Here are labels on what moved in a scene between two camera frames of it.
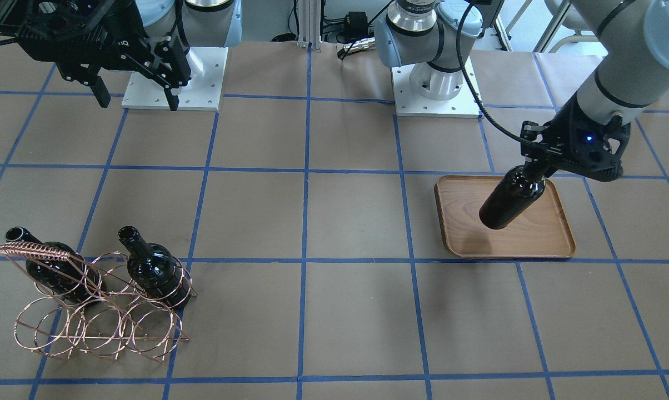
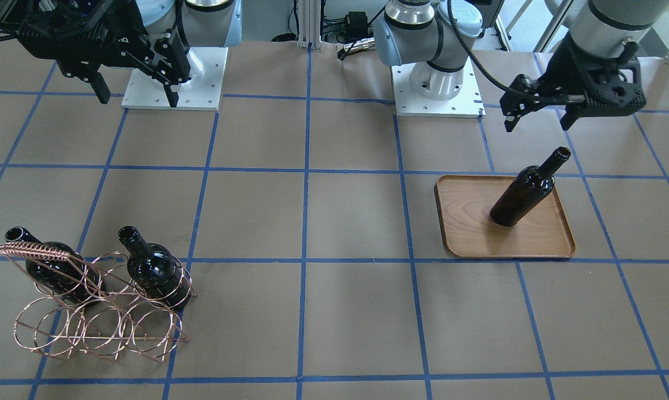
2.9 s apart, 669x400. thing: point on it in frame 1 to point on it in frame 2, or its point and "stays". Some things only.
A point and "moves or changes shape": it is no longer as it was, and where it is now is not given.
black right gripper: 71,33 stays
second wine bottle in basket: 75,279 stays
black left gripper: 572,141 to 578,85
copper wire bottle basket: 100,304 stays
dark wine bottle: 513,196 moves or changes shape
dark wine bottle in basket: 155,270 stays
